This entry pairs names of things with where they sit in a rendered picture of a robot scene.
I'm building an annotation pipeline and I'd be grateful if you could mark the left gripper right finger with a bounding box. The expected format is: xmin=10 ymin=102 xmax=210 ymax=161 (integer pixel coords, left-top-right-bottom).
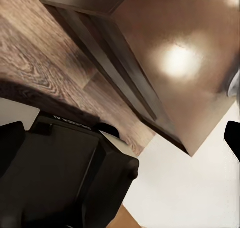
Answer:
xmin=224 ymin=121 xmax=240 ymax=161

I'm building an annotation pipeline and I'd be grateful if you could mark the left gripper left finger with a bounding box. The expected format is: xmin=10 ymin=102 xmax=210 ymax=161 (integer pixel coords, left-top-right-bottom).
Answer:
xmin=0 ymin=121 xmax=26 ymax=181

